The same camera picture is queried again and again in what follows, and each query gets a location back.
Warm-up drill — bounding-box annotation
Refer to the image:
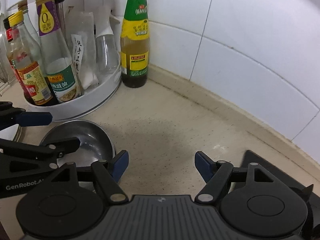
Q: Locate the large steel bowl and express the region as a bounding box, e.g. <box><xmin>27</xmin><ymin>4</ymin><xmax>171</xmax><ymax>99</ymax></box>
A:
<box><xmin>41</xmin><ymin>120</ymin><xmax>116</xmax><ymax>167</ymax></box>

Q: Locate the red label soy sauce bottle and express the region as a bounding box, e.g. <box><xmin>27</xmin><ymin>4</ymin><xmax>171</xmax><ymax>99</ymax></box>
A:
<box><xmin>3</xmin><ymin>15</ymin><xmax>33</xmax><ymax>103</ymax></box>

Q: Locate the plain white plate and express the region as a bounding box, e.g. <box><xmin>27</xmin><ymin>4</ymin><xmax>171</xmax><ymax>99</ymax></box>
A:
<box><xmin>0</xmin><ymin>124</ymin><xmax>22</xmax><ymax>142</ymax></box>

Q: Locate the wire lid rack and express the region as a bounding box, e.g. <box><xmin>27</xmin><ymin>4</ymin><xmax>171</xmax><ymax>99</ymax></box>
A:
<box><xmin>0</xmin><ymin>63</ymin><xmax>16</xmax><ymax>96</ymax></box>

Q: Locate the green yellow label oil bottle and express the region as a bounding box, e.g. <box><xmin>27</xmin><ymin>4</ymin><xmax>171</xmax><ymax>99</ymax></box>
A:
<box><xmin>120</xmin><ymin>0</ymin><xmax>150</xmax><ymax>88</ymax></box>

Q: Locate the clear plastic bag with paper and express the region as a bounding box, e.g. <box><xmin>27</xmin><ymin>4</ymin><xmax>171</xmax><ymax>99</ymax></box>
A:
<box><xmin>65</xmin><ymin>7</ymin><xmax>99</xmax><ymax>90</ymax></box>

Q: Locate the white two-tier spice rack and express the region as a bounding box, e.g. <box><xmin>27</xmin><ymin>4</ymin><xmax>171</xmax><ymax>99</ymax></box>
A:
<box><xmin>6</xmin><ymin>0</ymin><xmax>121</xmax><ymax>122</ymax></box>

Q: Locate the clear glass cruet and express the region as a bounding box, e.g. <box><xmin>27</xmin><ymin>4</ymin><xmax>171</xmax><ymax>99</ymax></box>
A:
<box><xmin>93</xmin><ymin>3</ymin><xmax>120</xmax><ymax>74</ymax></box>

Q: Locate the purple label fish sauce bottle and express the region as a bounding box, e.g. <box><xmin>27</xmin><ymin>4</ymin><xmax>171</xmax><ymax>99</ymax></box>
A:
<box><xmin>36</xmin><ymin>0</ymin><xmax>82</xmax><ymax>103</ymax></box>

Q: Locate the yellow label vinegar bottle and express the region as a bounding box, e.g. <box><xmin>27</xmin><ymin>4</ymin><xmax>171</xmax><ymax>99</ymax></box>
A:
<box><xmin>9</xmin><ymin>11</ymin><xmax>57</xmax><ymax>106</ymax></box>

